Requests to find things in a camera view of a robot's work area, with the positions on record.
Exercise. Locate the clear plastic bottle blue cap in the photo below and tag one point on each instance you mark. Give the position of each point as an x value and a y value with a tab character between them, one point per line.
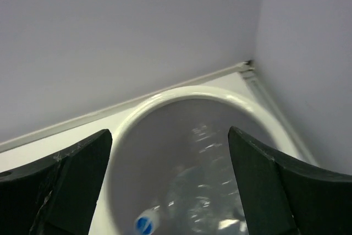
212	173

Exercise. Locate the grey bin with white rim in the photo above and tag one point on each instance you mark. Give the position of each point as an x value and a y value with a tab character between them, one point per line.
170	170

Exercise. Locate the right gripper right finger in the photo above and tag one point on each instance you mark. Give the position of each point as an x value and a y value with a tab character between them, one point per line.
284	195

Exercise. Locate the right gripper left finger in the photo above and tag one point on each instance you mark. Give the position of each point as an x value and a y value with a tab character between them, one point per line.
56	194

